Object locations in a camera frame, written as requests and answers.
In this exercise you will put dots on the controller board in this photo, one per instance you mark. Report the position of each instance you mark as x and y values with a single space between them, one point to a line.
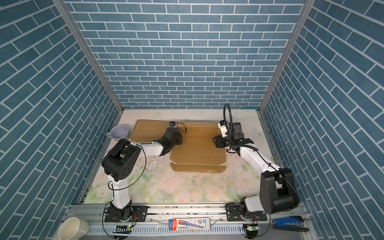
251 231
121 230

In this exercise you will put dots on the right controller board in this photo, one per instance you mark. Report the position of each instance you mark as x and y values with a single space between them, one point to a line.
251 231

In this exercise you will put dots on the brown cardboard box stack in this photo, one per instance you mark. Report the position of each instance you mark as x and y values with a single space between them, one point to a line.
198 153

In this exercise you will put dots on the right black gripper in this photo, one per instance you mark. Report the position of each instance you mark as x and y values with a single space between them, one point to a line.
219 141

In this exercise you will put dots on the aluminium rail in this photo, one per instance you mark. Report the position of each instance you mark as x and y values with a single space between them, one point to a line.
155 227

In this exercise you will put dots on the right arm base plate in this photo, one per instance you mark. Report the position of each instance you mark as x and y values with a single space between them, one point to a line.
239 212

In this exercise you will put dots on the left controller board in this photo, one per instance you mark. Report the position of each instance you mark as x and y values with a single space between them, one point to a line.
121 230

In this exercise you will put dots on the lavender mug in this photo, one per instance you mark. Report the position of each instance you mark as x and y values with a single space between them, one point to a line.
119 132

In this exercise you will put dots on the white bowl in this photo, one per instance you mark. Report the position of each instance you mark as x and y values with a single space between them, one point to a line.
73 229

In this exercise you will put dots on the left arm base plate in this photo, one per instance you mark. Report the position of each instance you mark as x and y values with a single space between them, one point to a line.
141 213

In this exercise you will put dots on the blue stapler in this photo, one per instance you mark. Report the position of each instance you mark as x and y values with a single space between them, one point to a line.
293 224

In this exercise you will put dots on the toothpaste package red blue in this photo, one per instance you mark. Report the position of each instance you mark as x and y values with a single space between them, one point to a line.
178 224

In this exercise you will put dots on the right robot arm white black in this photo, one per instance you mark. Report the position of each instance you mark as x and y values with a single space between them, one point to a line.
277 193

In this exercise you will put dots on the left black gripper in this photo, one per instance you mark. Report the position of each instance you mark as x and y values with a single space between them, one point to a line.
179 136

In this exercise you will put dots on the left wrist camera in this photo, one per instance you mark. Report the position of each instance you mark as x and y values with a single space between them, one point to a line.
173 124

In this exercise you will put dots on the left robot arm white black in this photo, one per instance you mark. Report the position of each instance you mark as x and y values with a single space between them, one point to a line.
120 162

